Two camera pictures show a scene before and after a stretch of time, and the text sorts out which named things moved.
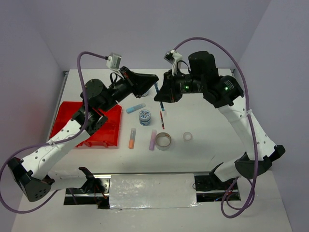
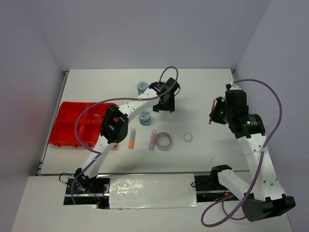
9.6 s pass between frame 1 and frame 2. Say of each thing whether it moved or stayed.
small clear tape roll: stayed
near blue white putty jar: stayed
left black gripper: moved
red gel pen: moved
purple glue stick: stayed
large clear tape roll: stayed
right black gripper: moved
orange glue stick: stayed
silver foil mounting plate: stayed
